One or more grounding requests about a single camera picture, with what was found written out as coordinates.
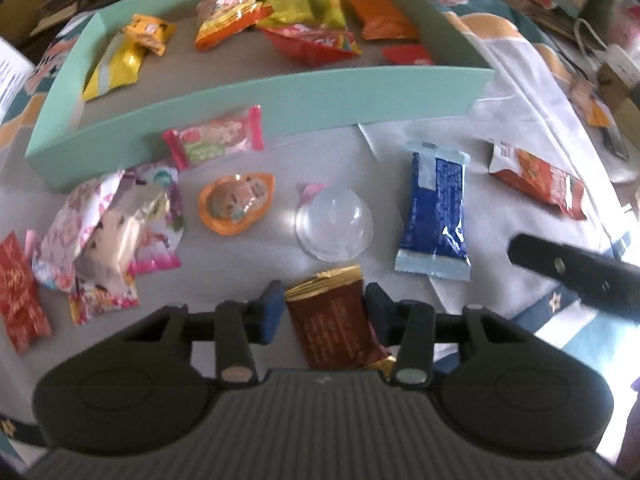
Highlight yellow green packet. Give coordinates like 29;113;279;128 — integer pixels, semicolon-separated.
257;0;316;31

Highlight orange noodle snack packet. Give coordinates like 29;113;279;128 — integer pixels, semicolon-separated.
194;0;275;52

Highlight blue packet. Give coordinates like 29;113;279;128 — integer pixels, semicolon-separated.
395;141;472;281

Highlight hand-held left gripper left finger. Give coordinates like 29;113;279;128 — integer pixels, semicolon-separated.
125;280;287;386

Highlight red rainbow candy packet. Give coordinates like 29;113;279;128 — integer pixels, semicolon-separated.
257;25;363;66

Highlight orange paper piece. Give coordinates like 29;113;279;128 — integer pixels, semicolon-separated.
585;100;614;129

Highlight brown gold-edged packet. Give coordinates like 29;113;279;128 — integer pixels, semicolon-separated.
284;264;398;378

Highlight large yellow silver-striped packet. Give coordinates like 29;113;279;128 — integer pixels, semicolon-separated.
82;35;146;102

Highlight orange yellow cartoon packet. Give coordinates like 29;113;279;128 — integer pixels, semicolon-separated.
122;14;177;57

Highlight small pink packet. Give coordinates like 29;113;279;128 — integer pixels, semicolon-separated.
69;275;140;326

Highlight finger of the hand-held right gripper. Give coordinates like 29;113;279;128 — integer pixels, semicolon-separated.
507;232;640;322

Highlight pink green candy packet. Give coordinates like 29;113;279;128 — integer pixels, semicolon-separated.
161;105;265;171

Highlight beige packet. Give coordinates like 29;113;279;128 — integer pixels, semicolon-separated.
75;187;168;293

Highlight pink cartoon packet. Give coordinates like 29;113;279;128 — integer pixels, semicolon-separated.
122;162;185;276

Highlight clear jelly cup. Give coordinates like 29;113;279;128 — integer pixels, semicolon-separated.
295;182;375;262

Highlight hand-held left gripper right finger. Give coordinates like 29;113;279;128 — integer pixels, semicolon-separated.
364;282;531;388

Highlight orange jelly cup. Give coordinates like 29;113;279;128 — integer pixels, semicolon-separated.
197;172;277;237

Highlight white paper bag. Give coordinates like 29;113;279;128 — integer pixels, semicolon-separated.
574;17;638;83

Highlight red gold patterned packet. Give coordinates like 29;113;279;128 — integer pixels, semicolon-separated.
0;230;53;357

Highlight pink white patterned packet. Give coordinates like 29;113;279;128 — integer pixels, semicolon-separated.
31;170;126;292

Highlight mint green cardboard box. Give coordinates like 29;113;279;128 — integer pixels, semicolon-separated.
24;0;497;195

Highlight white printed instruction sheet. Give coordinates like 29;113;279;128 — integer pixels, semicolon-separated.
0;35;37;122

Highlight red orange white-ended packet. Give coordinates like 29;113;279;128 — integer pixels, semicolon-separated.
487;139;588;221

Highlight plain red packet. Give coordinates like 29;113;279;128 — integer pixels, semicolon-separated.
382;44;435;66

